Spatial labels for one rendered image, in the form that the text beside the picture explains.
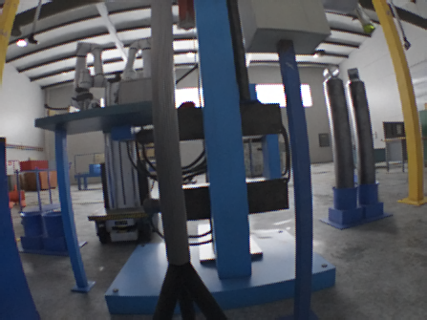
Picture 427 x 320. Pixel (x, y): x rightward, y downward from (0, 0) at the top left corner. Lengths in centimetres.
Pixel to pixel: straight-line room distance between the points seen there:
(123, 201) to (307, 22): 239
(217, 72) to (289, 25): 51
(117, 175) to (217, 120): 172
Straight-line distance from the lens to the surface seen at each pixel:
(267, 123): 147
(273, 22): 89
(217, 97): 120
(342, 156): 246
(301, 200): 86
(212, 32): 136
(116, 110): 121
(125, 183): 267
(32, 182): 1374
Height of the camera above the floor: 74
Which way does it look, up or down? level
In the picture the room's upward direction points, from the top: 5 degrees counter-clockwise
